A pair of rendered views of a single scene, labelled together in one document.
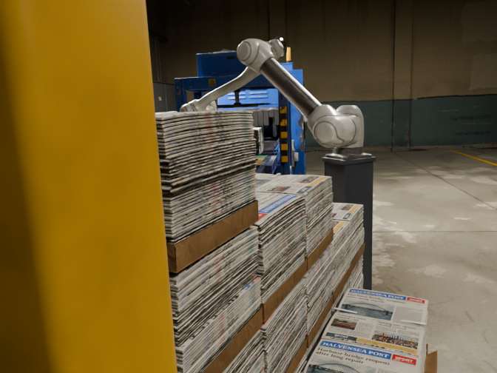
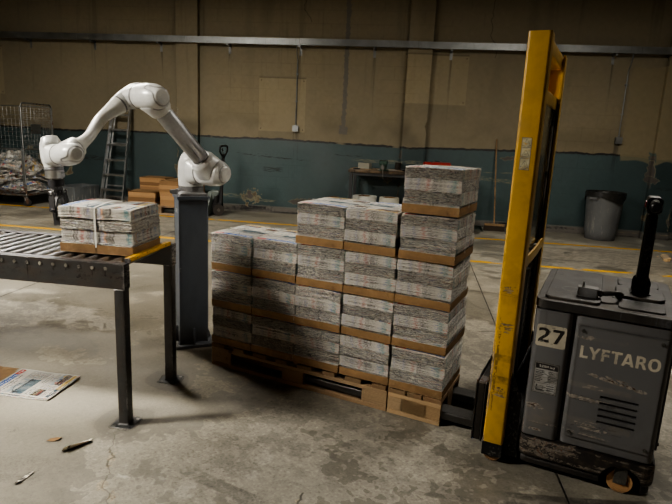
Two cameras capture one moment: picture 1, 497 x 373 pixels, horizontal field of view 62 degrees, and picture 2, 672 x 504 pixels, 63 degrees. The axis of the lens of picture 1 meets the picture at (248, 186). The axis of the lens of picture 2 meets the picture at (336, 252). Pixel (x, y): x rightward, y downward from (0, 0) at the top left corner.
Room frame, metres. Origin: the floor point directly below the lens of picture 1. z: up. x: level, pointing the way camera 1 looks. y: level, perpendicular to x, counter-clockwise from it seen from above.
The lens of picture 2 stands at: (1.30, 2.99, 1.42)
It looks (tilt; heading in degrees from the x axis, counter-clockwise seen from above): 12 degrees down; 270
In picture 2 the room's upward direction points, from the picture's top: 3 degrees clockwise
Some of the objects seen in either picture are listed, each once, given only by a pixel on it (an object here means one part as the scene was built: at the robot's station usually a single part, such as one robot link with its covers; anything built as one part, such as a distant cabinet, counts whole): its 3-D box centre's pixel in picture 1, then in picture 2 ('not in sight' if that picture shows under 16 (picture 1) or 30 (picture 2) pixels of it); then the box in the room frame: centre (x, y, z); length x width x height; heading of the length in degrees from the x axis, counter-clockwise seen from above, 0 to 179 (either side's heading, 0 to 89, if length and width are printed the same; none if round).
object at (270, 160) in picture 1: (240, 165); not in sight; (3.88, 0.07, 0.75); 0.70 x 0.65 x 0.10; 172
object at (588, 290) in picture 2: not in sight; (600, 290); (0.14, 0.70, 0.82); 0.18 x 0.14 x 0.08; 154
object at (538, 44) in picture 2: not in sight; (516, 251); (0.52, 0.70, 0.97); 0.09 x 0.09 x 1.75; 64
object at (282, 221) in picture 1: (220, 243); (383, 227); (1.04, 0.08, 0.95); 0.38 x 0.29 x 0.23; 63
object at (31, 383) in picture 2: not in sight; (34, 383); (2.90, 0.20, 0.01); 0.37 x 0.28 x 0.01; 172
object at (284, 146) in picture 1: (284, 134); not in sight; (3.46, -0.31, 1.05); 0.05 x 0.05 x 0.45; 82
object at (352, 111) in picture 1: (347, 126); (191, 168); (2.23, -0.54, 1.17); 0.18 x 0.16 x 0.22; 146
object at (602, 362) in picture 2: not in sight; (594, 369); (0.05, 0.57, 0.40); 0.69 x 0.55 x 0.80; 64
